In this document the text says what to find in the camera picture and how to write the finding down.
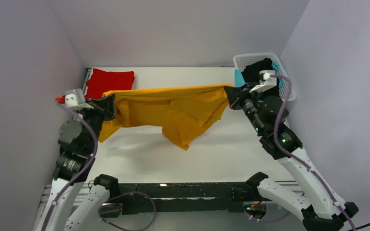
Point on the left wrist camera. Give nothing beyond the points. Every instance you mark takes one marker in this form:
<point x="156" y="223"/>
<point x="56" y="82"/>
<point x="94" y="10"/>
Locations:
<point x="74" y="100"/>

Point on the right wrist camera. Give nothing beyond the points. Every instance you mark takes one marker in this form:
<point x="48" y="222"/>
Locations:
<point x="267" y="81"/>

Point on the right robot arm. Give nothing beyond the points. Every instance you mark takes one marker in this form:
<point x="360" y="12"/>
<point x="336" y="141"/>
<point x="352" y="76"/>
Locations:
<point x="319" y="208"/>

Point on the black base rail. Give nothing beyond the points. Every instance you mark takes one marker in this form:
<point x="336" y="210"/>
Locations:
<point x="232" y="197"/>

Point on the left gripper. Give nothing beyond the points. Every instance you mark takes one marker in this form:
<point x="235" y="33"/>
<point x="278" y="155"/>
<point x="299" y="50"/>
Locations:
<point x="104" y="106"/>

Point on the teal t shirt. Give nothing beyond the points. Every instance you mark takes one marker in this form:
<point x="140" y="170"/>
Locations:
<point x="239" y="81"/>

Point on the yellow t shirt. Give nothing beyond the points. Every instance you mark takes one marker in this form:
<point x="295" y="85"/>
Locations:
<point x="183" y="113"/>

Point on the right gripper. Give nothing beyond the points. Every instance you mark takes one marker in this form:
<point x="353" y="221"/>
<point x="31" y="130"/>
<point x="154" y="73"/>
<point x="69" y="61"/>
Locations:
<point x="238" y="95"/>

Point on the folded red t shirt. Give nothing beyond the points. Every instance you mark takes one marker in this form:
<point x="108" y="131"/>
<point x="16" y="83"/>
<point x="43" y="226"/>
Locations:
<point x="103" y="81"/>

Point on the white plastic basket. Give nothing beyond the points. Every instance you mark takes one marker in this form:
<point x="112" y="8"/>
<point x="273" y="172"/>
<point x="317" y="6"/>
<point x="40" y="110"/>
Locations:
<point x="243" y="60"/>

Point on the black t shirt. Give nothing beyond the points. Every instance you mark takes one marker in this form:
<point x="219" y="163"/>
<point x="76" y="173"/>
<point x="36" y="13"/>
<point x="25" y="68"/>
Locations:
<point x="251" y="74"/>

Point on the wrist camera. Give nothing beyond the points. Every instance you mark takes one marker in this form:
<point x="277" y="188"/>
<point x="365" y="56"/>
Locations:
<point x="74" y="100"/>
<point x="267" y="81"/>

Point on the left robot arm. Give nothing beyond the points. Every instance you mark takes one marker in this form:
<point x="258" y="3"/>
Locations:
<point x="78" y="142"/>

